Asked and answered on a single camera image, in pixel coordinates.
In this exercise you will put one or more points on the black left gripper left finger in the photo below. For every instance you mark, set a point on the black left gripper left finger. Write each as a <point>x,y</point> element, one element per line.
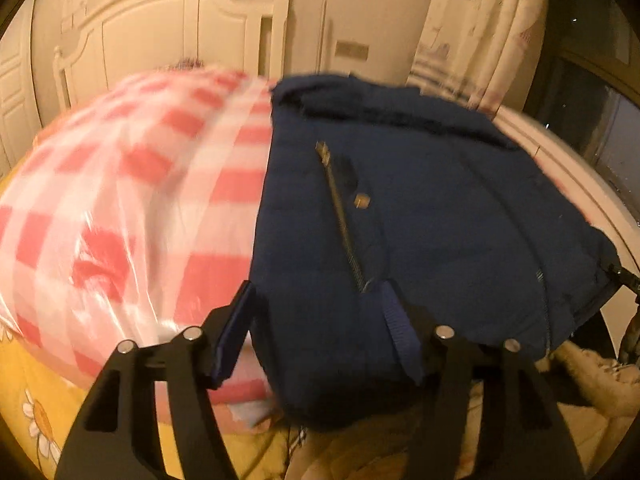
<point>165,389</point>

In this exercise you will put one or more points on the navy blue padded jacket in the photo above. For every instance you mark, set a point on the navy blue padded jacket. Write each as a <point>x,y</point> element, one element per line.
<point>384,209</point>

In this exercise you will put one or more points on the dark window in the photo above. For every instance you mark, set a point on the dark window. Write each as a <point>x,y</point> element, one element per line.
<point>586,89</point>

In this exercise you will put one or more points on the red white checkered bed cover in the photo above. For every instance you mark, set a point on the red white checkered bed cover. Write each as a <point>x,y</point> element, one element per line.
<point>199,140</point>

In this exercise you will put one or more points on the cream patterned curtain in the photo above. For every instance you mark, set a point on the cream patterned curtain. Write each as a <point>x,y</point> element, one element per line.
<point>470,51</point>

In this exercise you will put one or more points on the white wardrobe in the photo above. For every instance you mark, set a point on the white wardrobe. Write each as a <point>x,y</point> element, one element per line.
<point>20,119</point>

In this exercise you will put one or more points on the cream wooden headboard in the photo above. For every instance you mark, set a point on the cream wooden headboard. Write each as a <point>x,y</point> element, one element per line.
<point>125,37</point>

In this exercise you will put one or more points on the wall switch and socket plate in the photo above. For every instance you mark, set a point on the wall switch and socket plate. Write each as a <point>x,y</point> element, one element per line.
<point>352,50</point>

